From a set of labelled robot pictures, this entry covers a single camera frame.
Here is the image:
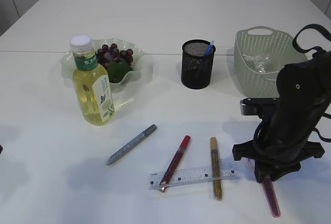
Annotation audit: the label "gold glitter pen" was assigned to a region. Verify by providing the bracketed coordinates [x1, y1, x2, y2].
[210, 137, 222, 201]

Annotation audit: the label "silver glitter pen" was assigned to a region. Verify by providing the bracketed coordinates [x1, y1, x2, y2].
[106, 124, 157, 166]

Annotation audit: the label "pale green ruffled plate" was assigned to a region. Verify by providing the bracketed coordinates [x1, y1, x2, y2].
[61, 38, 145, 93]

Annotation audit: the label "green tea plastic bottle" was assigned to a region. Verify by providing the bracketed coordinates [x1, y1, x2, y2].
[70, 35, 115, 126]

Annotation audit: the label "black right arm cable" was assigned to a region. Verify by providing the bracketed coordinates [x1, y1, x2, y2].
[292, 23, 331, 54]

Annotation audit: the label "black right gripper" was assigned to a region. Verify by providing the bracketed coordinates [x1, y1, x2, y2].
[232, 62, 327, 183]

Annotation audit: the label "clear plastic ruler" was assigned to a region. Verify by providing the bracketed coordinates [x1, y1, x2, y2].
[148, 163, 240, 190]

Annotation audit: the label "purple artificial grape bunch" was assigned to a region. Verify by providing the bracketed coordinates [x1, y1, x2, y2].
[96, 43, 133, 83]

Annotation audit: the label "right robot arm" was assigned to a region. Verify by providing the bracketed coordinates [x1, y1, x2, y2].
[232, 52, 330, 183]

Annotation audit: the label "blue capped scissors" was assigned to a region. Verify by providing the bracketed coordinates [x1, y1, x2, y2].
[204, 40, 214, 56]

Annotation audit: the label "black mesh pen holder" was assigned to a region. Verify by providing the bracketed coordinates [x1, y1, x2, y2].
[181, 39, 216, 89]

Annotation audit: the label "red glitter pen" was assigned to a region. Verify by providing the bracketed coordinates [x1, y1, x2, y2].
[158, 135, 191, 193]

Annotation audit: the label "clear plastic sheet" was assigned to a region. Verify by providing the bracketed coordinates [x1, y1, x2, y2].
[243, 54, 270, 73]

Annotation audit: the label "pink capped scissors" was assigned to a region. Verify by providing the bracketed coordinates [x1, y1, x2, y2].
[261, 166, 281, 218]

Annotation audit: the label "green plastic woven basket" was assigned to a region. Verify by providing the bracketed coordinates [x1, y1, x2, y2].
[234, 26, 307, 98]

